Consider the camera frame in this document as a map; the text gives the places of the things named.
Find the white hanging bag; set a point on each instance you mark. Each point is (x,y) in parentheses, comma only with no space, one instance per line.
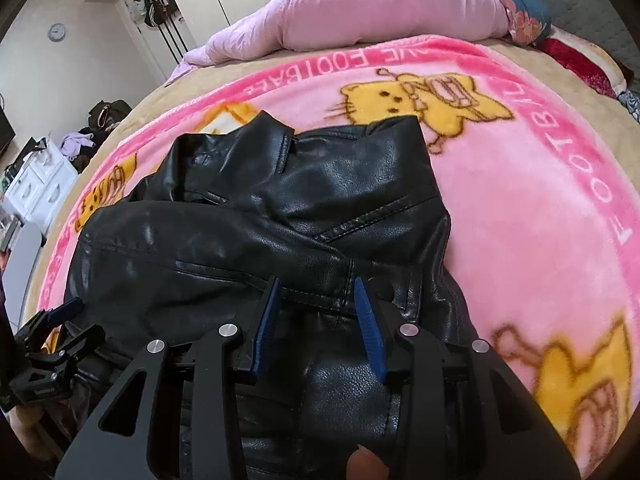
(140,5)

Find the black television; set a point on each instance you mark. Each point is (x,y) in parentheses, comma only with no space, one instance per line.
(5,132)

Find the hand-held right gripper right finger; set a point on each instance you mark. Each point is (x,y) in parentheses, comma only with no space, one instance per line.
(370,330)

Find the teal floral quilt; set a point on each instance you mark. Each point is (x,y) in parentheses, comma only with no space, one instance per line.
(525,5)

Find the blue patterned cloth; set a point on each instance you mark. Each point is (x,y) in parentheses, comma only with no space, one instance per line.
(632,105)

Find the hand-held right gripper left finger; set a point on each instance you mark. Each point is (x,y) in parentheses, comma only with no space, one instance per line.
(265,330)

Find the pink cartoon printed blanket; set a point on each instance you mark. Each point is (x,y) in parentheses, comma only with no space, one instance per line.
(525,210)

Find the white drawer cabinet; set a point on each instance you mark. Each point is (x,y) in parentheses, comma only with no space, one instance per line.
(45,180)

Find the light grey table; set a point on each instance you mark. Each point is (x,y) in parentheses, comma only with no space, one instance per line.
(22,260)

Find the person's right hand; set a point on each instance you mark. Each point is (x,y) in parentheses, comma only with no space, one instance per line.
(367,465)

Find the white door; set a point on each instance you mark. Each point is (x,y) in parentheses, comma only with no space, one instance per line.
(145,45)

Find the pink quilt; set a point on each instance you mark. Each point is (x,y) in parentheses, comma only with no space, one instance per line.
(375,5)

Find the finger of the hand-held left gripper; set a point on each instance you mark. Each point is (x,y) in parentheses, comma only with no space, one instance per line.
(80,342)
(65,308)

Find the black leather jacket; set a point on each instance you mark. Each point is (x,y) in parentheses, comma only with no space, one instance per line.
(250,220)

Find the grey quilted headboard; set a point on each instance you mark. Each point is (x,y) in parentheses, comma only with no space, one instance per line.
(600,5)

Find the round wall clock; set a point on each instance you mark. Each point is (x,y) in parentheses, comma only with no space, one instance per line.
(57,32)

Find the dark hanging bag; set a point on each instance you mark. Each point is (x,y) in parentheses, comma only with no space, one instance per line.
(162,5)
(150,10)

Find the dark brown bag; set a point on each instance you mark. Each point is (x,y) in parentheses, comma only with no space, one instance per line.
(110,112)

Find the purple cloth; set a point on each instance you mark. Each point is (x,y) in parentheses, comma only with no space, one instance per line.
(75,142)

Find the pile of dark clothes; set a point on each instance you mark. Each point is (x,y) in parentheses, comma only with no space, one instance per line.
(90,160)

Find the red patterned pillow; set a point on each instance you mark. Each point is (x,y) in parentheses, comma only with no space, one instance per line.
(575,60)

